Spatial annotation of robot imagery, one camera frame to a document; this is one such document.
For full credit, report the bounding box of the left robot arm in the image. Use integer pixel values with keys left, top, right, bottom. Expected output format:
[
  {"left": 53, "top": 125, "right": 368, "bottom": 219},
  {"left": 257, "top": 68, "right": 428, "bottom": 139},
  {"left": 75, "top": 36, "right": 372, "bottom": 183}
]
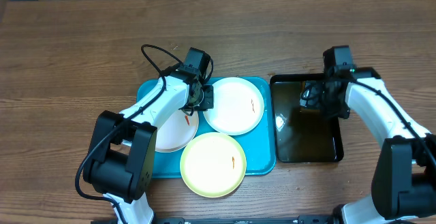
[{"left": 75, "top": 48, "right": 213, "bottom": 223}]

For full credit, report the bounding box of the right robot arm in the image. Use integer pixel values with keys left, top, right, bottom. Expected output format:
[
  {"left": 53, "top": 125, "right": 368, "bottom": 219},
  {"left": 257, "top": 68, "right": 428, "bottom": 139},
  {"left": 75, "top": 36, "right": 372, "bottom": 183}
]
[{"left": 300, "top": 46, "right": 435, "bottom": 223}]

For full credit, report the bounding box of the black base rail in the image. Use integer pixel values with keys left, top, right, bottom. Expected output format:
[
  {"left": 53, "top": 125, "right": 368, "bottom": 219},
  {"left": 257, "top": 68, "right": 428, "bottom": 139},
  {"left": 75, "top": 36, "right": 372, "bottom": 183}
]
[{"left": 151, "top": 214, "right": 343, "bottom": 224}]

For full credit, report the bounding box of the black water tray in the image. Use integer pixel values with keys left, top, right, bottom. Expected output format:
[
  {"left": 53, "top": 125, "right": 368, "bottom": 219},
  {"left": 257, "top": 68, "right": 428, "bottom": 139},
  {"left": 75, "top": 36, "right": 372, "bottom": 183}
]
[{"left": 270, "top": 74, "right": 344, "bottom": 163}]

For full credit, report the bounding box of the white plate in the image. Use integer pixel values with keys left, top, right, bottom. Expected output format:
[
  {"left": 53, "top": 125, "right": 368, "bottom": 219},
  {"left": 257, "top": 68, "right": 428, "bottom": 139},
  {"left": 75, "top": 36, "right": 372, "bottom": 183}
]
[
  {"left": 155, "top": 110, "right": 199, "bottom": 153},
  {"left": 204, "top": 77, "right": 265, "bottom": 135}
]

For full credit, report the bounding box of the yellow green sponge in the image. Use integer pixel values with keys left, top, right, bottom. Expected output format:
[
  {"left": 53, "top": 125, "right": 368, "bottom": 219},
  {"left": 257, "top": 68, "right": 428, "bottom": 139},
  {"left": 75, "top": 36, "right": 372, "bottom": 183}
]
[{"left": 300, "top": 80, "right": 322, "bottom": 112}]

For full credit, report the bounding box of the yellow green plate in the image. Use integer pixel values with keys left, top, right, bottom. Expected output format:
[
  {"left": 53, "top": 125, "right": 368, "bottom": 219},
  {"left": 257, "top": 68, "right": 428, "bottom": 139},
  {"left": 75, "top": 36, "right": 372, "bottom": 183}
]
[{"left": 180, "top": 132, "right": 247, "bottom": 198}]

